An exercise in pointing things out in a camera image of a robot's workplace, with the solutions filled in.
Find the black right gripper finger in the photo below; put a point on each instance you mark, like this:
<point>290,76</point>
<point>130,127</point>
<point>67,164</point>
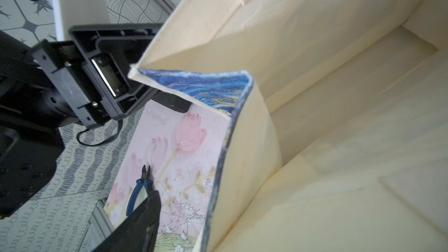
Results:
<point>138,232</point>

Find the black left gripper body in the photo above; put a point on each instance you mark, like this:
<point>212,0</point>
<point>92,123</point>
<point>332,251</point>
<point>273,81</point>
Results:
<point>90,72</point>

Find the starry night canvas bag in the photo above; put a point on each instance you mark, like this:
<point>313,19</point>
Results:
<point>338,109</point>

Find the floral tulip table mat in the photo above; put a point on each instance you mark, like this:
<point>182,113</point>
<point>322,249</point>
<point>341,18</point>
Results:
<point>181,150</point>

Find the aluminium mounting rail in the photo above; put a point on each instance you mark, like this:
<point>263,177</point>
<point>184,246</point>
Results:
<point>99,228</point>

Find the blue-handled pliers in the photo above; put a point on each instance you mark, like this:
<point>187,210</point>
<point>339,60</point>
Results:
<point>144,182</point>

